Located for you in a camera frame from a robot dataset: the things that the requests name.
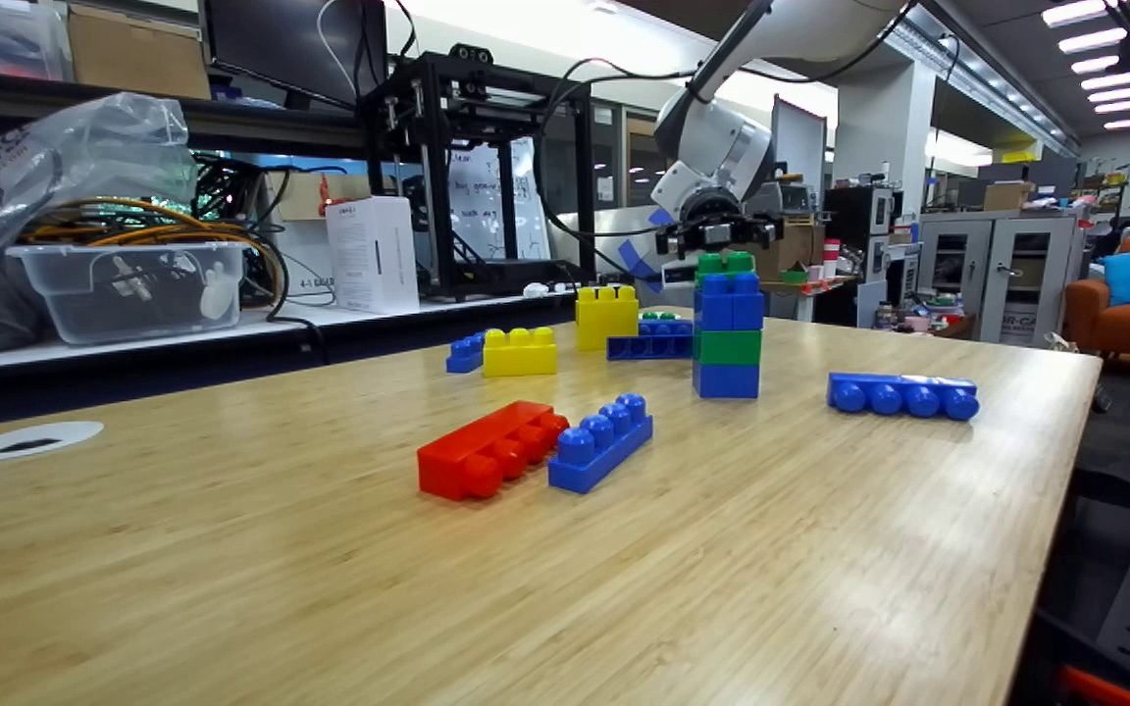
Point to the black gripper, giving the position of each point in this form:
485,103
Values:
717,227

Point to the tall blue stack block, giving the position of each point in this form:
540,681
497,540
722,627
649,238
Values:
727,302

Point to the green stack block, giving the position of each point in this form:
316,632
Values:
727,346

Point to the low blue stack block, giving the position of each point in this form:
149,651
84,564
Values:
727,383

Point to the wide blue block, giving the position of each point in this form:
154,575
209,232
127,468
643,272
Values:
670,332

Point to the large yellow block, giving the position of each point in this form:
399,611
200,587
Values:
607,313

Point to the blue long block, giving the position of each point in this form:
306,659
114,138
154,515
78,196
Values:
643,350
904,396
596,445

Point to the small yellow block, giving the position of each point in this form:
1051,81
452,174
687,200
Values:
519,354

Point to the small blue block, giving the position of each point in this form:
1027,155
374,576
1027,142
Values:
463,354

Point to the red long block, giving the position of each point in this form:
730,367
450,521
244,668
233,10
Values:
486,452

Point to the brown cardboard box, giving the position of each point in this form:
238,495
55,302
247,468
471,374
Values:
140,51
796,255

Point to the clear sheet with blue tape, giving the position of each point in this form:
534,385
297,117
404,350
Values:
628,266

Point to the white panel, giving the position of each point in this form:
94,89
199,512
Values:
800,151

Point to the grey glass-door cabinet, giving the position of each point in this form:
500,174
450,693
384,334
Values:
998,278

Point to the white box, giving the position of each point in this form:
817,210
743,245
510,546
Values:
374,255

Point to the ceiling light strip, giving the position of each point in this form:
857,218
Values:
1085,11
1097,62
1097,41

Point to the orange sofa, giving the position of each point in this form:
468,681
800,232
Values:
1126,334

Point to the black monitor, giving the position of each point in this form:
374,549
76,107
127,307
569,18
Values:
290,44

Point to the clear plastic bin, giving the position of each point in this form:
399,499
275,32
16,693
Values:
119,296

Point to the clear plastic bag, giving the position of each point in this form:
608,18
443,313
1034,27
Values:
78,151

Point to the white table grommet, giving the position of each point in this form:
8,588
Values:
76,430

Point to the grey wrapped box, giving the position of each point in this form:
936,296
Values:
0,41

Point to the black 3D printer frame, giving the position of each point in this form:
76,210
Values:
437,196

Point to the black wall shelf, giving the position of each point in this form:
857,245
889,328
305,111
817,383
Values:
264,124

